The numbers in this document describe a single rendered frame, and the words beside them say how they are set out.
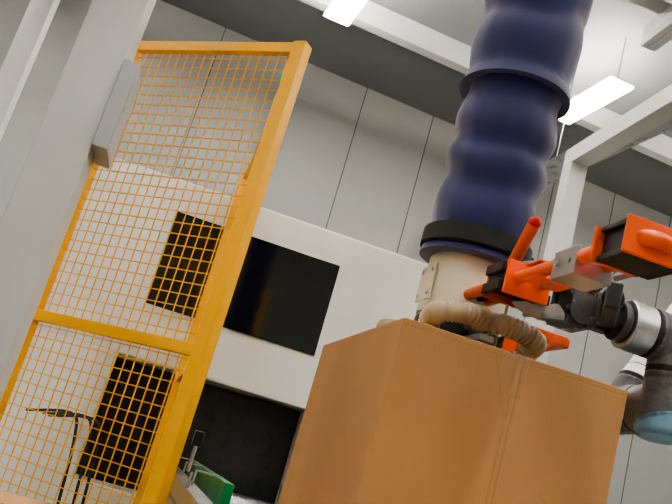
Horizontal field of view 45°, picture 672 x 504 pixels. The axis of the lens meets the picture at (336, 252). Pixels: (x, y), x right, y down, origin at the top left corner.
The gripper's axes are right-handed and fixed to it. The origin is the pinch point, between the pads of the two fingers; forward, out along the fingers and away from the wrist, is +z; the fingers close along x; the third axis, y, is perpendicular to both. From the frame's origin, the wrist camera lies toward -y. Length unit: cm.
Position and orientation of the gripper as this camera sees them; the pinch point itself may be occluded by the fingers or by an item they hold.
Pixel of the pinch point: (525, 283)
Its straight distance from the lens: 140.2
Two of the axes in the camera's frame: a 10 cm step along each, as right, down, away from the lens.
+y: -2.3, 2.0, 9.5
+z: -9.3, -3.3, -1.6
